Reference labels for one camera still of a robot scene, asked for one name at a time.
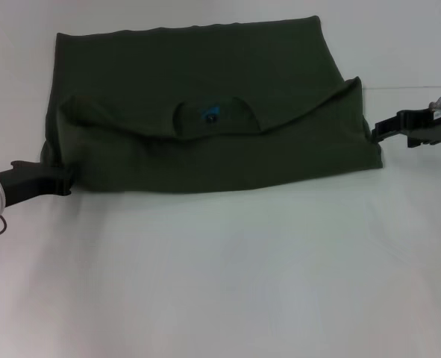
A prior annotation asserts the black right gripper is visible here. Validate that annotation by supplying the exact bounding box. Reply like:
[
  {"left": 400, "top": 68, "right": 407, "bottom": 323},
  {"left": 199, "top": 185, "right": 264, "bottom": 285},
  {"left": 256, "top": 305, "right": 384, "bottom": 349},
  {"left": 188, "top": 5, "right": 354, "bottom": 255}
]
[{"left": 369, "top": 96, "right": 441, "bottom": 149}]

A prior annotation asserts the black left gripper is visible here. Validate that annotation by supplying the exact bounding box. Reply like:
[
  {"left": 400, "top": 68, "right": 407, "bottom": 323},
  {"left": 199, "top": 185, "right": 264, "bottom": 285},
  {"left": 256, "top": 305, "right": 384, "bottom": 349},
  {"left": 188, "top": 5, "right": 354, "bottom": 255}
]
[{"left": 0, "top": 160, "right": 75, "bottom": 209}]

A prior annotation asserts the dark green FREE t-shirt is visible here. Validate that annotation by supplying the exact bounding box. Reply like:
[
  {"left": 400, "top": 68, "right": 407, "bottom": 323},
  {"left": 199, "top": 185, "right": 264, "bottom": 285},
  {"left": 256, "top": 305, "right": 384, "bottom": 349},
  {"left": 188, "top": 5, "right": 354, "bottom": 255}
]
[{"left": 40, "top": 14, "right": 386, "bottom": 195}]

